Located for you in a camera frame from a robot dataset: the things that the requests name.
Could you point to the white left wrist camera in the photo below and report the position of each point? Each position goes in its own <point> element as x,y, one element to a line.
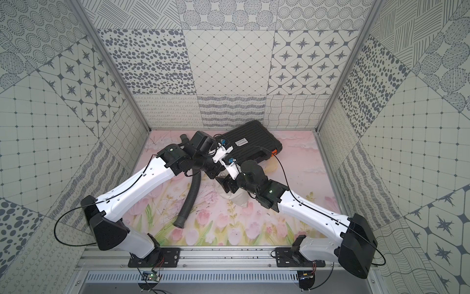
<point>221,152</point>

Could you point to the beige cloth soil bag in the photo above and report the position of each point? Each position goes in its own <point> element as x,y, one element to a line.
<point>239,198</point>

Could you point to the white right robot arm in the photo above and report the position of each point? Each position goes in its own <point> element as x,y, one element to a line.
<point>351,242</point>

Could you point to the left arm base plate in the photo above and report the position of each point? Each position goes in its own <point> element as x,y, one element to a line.
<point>165,257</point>

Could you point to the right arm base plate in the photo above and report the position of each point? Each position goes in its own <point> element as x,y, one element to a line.
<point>286,258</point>

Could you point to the black plastic tool case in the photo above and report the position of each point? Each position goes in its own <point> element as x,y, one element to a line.
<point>251,141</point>

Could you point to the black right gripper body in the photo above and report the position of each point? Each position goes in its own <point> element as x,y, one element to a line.
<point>233,185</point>

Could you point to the aluminium mounting rail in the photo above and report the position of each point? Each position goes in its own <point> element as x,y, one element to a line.
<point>190,258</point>

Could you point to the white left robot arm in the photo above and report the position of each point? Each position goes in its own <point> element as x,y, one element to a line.
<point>201,153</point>

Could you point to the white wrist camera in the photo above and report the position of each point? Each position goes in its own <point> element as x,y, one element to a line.
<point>232,168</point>
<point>221,152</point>

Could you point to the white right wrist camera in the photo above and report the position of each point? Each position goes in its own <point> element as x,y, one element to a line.
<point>232,168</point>

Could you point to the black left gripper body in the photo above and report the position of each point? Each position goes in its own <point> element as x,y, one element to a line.
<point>213,171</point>

